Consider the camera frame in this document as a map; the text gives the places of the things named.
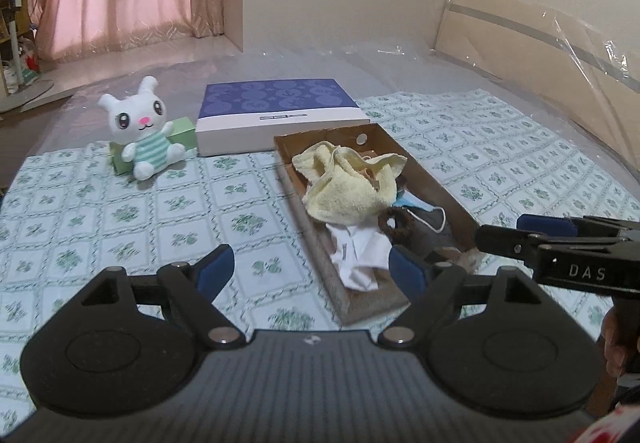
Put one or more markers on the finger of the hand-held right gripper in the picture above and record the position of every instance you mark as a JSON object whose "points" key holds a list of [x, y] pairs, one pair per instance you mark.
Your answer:
{"points": [[545, 223], [505, 240]]}

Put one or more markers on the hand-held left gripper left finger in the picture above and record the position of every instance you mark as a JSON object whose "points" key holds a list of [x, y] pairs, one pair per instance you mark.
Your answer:
{"points": [[216, 268]]}

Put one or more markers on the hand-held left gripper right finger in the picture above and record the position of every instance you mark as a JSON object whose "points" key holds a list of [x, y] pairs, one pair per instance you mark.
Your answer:
{"points": [[407, 270]]}

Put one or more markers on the dark grey face mask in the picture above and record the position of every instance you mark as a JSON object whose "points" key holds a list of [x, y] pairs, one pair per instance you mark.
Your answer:
{"points": [[435, 238]]}

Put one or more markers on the white cloth with label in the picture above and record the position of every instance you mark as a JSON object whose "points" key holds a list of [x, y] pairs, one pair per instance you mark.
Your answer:
{"points": [[360, 243]]}

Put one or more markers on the blue face mask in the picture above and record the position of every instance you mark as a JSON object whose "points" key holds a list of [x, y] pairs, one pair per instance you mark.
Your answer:
{"points": [[412, 200]]}

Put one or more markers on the brown cardboard box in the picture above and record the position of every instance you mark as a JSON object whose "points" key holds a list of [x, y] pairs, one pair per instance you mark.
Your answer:
{"points": [[425, 178]]}

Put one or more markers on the pale yellow towel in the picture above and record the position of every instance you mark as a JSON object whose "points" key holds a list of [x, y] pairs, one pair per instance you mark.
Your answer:
{"points": [[345, 198]]}

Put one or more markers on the person's right hand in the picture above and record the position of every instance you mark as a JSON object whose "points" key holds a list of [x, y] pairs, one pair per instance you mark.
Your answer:
{"points": [[620, 343]]}

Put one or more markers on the green floral printed tablecloth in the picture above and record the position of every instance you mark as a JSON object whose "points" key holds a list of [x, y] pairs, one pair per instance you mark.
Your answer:
{"points": [[150, 223]]}

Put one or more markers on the green cardboard box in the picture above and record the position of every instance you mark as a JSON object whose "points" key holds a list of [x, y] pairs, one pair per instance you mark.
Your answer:
{"points": [[182, 133]]}

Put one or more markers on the red white printed cloth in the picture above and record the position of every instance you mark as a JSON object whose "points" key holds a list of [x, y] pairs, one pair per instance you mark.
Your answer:
{"points": [[610, 430]]}

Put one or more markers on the white plush bunny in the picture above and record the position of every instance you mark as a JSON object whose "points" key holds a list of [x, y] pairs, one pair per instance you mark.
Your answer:
{"points": [[135, 123]]}

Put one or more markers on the plastic wrapped wooden headboard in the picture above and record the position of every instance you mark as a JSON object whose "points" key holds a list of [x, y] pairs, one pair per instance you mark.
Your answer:
{"points": [[525, 53]]}

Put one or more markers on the blue and white flat box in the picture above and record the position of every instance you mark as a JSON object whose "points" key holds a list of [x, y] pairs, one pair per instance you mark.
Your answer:
{"points": [[275, 98]]}

